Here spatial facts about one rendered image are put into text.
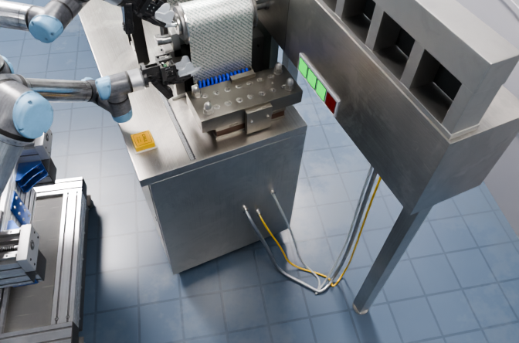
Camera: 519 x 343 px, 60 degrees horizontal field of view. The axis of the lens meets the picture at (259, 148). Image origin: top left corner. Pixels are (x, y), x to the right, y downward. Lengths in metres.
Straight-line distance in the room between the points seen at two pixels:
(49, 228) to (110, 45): 0.94
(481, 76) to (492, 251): 1.91
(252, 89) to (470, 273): 1.57
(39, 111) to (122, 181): 1.44
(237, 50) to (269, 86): 0.18
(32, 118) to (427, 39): 1.01
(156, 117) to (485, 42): 1.21
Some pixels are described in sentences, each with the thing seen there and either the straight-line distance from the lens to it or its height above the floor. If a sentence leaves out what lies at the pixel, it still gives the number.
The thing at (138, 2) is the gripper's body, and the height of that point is 1.38.
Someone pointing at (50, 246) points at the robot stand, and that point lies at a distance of 2.38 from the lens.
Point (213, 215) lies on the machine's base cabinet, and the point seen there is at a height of 0.50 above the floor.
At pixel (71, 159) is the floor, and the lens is 2.94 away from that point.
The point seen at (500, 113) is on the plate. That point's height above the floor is 1.44.
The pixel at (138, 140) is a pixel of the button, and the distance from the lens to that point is 1.68.
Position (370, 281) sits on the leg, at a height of 0.33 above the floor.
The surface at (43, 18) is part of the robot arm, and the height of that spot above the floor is 1.44.
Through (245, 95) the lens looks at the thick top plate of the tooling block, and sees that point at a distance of 1.65.
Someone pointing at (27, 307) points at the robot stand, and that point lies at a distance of 2.28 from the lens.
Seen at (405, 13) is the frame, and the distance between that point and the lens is 1.08.
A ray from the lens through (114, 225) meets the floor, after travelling 2.59.
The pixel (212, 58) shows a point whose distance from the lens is 1.67.
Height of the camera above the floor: 2.18
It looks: 51 degrees down
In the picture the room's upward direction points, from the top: 3 degrees clockwise
